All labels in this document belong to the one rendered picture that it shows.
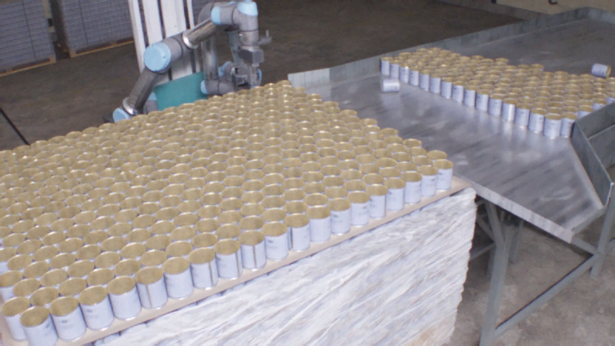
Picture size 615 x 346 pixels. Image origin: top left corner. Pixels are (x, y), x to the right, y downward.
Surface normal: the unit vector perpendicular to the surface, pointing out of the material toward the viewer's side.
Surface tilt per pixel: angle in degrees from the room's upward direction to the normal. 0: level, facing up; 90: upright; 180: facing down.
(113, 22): 90
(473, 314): 0
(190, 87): 90
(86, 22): 88
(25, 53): 88
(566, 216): 0
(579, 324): 0
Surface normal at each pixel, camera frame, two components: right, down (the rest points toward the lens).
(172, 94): 0.69, 0.31
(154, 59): -0.32, 0.37
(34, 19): 0.52, 0.40
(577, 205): -0.06, -0.88
